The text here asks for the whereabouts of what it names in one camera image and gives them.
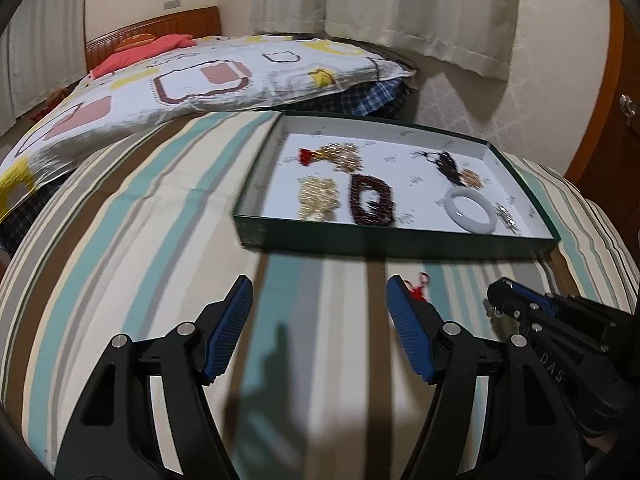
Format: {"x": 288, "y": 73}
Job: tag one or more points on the red pillow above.
{"x": 135, "y": 57}

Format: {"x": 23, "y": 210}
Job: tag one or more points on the red knot gold charm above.
{"x": 419, "y": 290}
{"x": 310, "y": 156}

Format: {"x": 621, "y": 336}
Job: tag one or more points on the white wall socket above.
{"x": 172, "y": 4}

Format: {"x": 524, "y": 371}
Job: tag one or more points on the striped bed cover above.
{"x": 150, "y": 240}

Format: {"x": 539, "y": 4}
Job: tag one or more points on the wooden cabinet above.
{"x": 610, "y": 150}

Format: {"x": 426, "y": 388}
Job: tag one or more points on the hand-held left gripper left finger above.
{"x": 227, "y": 335}

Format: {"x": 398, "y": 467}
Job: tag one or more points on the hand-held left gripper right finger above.
{"x": 407, "y": 335}

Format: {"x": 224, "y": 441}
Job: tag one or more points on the grey side curtain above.
{"x": 35, "y": 50}

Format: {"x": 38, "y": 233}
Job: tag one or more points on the wide cream window curtain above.
{"x": 425, "y": 10}

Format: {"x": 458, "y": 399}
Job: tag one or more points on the wooden headboard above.
{"x": 190, "y": 22}

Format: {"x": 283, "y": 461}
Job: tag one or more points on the white patterned quilt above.
{"x": 200, "y": 90}

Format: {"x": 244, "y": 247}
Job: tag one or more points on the orange cushion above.
{"x": 135, "y": 42}

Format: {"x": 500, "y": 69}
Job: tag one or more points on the blue plaid cloth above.
{"x": 375, "y": 100}

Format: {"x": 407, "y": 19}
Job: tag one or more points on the white jade bangle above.
{"x": 460, "y": 212}

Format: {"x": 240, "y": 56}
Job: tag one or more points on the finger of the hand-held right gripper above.
{"x": 542, "y": 296}
{"x": 510, "y": 300}

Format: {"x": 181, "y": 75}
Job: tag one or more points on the small silver trinket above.
{"x": 507, "y": 217}

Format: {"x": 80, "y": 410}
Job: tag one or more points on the green box with white lining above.
{"x": 380, "y": 245}

